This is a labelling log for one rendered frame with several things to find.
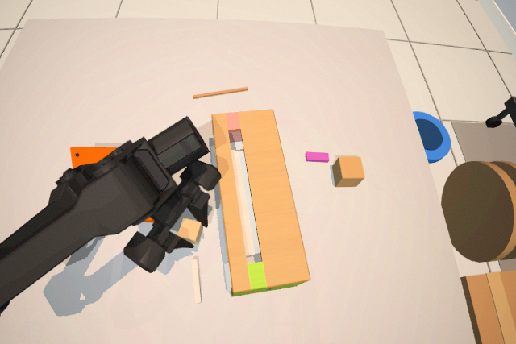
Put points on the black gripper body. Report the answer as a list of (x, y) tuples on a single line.
[(149, 251)]

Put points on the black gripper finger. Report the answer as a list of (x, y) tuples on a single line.
[(200, 209), (178, 243)]

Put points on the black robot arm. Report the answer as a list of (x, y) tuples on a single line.
[(97, 199)]

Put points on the pink flat bar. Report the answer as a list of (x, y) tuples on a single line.
[(317, 157)]

